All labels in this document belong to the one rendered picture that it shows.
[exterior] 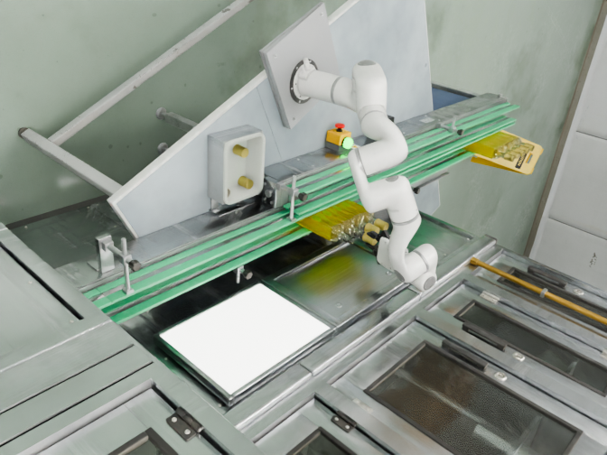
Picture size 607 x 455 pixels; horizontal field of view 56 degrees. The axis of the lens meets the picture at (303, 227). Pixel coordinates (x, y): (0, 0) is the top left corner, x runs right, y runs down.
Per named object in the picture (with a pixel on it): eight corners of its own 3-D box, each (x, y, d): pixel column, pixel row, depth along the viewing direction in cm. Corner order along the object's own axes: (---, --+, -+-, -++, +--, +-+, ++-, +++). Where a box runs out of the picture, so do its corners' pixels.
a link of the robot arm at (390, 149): (349, 118, 171) (353, 141, 159) (393, 103, 168) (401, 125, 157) (362, 156, 178) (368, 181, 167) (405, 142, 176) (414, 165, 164)
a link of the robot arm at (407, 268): (406, 203, 173) (424, 258, 182) (373, 226, 169) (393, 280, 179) (424, 210, 165) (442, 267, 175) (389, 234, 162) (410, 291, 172)
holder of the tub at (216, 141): (208, 210, 196) (222, 218, 191) (207, 134, 182) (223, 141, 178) (245, 197, 207) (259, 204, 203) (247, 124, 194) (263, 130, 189)
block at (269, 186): (259, 202, 204) (274, 208, 200) (261, 178, 200) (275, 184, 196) (266, 199, 207) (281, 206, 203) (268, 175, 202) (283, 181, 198)
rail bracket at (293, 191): (274, 213, 201) (299, 227, 194) (276, 170, 193) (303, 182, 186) (279, 211, 203) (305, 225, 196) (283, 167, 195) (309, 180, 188)
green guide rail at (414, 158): (283, 207, 204) (299, 216, 199) (283, 205, 203) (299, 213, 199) (502, 116, 320) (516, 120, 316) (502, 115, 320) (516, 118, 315)
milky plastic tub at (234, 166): (208, 198, 193) (224, 207, 188) (207, 134, 182) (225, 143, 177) (246, 184, 204) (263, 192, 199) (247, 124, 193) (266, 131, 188)
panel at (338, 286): (153, 342, 167) (229, 407, 148) (152, 334, 165) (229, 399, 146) (346, 241, 227) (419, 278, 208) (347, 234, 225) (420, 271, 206)
